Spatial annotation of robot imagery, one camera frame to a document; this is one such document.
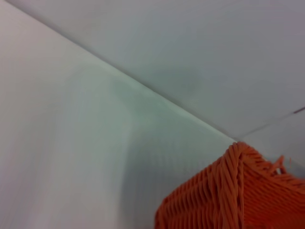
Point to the orange woven plastic basket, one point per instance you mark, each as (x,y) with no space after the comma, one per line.
(214,195)

